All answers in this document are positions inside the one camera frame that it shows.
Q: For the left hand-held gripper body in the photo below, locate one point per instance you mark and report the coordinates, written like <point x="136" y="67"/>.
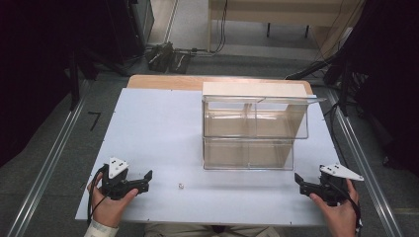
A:
<point x="116" y="187"/>

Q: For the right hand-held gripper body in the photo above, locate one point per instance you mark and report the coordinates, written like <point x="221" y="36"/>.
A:
<point x="332" y="192"/>

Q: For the person's left hand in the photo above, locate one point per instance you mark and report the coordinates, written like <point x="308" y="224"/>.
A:
<point x="110" y="209"/>

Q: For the person's right hand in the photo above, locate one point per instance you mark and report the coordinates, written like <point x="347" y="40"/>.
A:
<point x="341" y="219"/>

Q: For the clear acrylic drawer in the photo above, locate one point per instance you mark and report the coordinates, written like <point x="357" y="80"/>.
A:
<point x="255" y="123"/>
<point x="248" y="154"/>

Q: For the person's legs beige trousers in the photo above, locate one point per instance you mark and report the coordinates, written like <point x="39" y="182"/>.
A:
<point x="184" y="231"/>

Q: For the black metal stand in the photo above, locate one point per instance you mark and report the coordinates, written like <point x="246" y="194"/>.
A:
<point x="74" y="82"/>
<point x="344" y="89"/>

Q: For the clear acrylic drawer cabinet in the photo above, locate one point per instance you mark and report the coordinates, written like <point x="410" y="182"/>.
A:
<point x="253" y="89"/>

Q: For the black bag on floor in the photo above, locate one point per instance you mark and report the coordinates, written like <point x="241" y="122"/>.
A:
<point x="168" y="59"/>

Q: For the black curtain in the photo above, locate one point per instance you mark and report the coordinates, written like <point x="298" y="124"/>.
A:
<point x="392" y="82"/>
<point x="33" y="65"/>

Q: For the light wooden desk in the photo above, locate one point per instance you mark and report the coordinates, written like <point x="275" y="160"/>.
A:
<point x="280" y="13"/>

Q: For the metal floor rail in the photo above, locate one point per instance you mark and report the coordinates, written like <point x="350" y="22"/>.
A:
<point x="365" y="164"/>
<point x="46" y="168"/>

